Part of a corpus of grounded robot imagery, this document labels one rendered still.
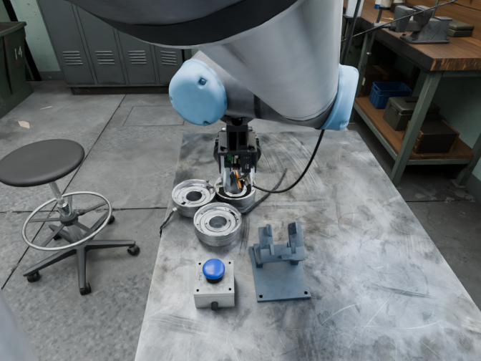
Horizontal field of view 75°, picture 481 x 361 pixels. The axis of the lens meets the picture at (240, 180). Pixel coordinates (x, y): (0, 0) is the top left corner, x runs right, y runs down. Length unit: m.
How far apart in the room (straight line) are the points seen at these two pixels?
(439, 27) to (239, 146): 1.80
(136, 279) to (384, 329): 1.28
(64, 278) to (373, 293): 1.49
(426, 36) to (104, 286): 2.17
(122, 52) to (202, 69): 3.15
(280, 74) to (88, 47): 3.48
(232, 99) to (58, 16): 3.31
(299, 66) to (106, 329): 1.50
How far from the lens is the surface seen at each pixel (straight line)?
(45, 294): 1.82
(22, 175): 1.45
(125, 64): 3.55
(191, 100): 0.39
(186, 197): 0.78
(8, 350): 0.23
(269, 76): 0.16
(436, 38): 2.23
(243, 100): 0.38
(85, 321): 1.65
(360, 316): 0.64
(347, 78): 0.37
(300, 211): 0.78
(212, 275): 0.56
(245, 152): 0.56
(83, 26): 3.58
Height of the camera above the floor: 1.33
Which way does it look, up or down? 38 degrees down
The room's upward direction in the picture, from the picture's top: straight up
